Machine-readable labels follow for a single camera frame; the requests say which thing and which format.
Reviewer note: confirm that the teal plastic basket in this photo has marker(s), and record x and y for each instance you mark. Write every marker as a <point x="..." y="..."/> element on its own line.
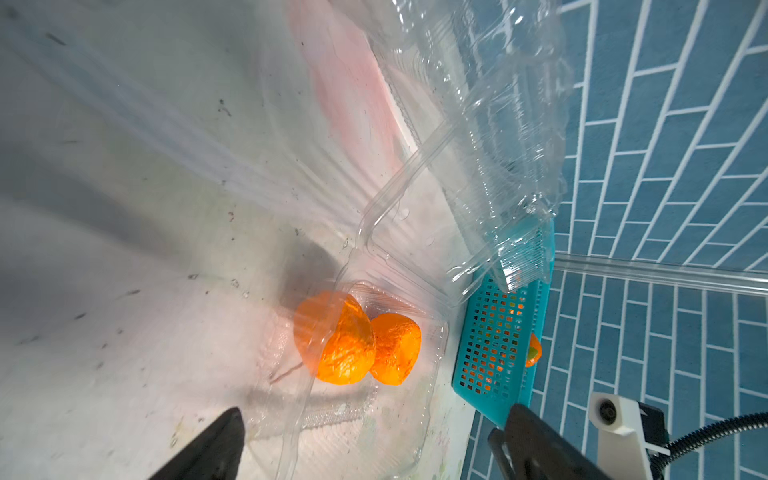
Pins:
<point x="536" y="291"/>

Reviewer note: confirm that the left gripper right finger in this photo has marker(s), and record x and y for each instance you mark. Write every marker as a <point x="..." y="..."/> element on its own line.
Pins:
<point x="536" y="451"/>

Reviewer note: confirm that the clear container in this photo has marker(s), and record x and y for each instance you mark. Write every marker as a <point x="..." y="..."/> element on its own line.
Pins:
<point x="496" y="72"/>
<point x="415" y="254"/>

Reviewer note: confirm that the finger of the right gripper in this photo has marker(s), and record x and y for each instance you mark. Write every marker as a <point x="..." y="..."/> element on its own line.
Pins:
<point x="502" y="467"/>

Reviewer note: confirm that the orange pair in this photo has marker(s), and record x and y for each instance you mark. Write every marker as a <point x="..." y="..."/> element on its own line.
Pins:
<point x="501" y="345"/>
<point x="340" y="344"/>

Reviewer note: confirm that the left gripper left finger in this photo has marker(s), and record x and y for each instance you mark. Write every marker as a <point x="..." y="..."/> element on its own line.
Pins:
<point x="215" y="454"/>

